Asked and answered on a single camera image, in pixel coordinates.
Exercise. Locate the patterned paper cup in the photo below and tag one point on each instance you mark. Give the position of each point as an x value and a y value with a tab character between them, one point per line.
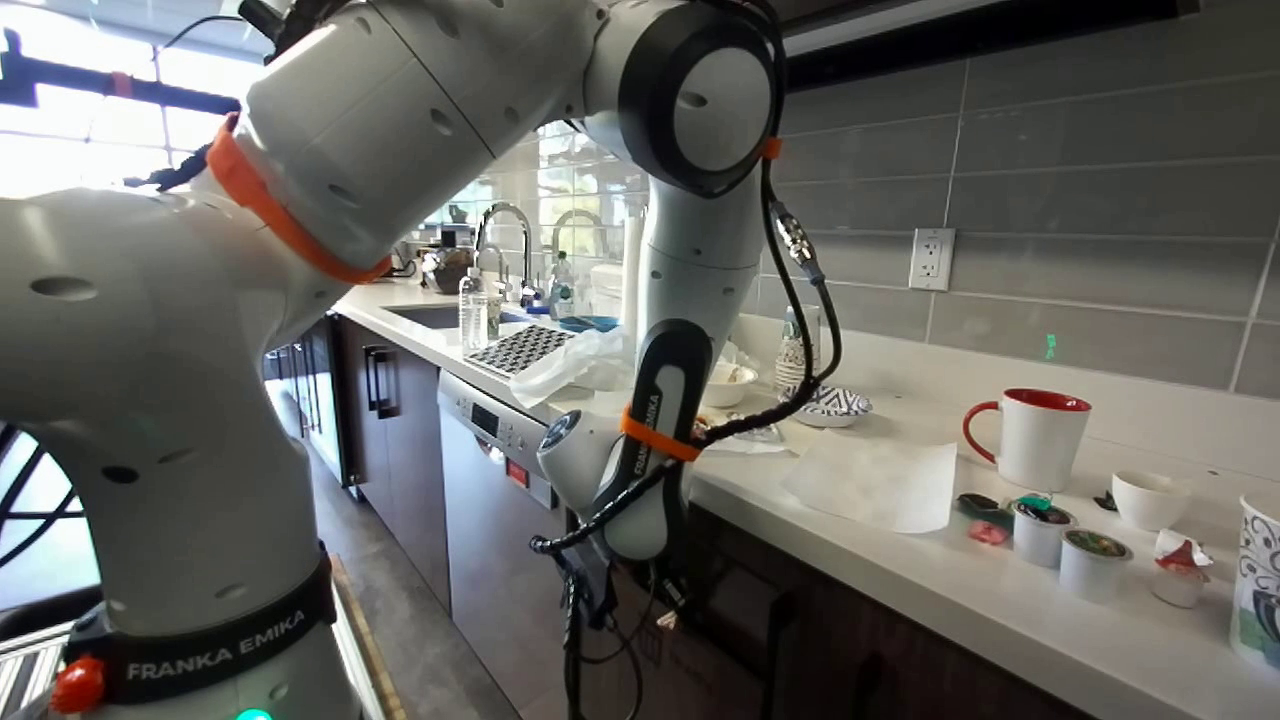
1257	588

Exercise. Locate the chrome sink faucet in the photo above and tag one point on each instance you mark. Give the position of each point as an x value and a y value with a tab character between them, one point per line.
510	232

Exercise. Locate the blue patterned small bowl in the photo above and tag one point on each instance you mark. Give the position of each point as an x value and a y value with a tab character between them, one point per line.
833	408

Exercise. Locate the white creamer cup dark lid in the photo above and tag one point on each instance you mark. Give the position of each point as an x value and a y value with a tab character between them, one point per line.
1094	562

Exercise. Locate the white mug red handle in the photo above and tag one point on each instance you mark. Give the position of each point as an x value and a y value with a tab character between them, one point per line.
1036	435

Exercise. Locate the white wall power outlet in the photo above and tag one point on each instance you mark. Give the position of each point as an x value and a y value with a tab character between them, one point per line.
931	262

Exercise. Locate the torn red creamer cup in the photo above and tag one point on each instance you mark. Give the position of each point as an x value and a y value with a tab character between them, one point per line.
1183	568

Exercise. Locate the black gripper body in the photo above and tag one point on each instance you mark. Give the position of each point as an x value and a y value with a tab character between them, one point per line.
591	586

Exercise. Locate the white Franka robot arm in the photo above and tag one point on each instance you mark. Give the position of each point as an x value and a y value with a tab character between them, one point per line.
133	324

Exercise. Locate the checkerboard calibration board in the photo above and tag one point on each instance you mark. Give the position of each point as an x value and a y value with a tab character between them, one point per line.
521	349

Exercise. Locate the white creamer cup green lid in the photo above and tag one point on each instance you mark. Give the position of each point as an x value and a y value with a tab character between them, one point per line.
1036	530

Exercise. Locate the open white creamer cup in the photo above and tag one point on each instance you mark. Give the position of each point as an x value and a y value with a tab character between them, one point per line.
1146	502

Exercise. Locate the large white paper napkin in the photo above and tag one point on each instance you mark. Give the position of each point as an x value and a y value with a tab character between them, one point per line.
871	481

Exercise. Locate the stainless steel dishwasher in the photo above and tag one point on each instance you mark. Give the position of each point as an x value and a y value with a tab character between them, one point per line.
507	598

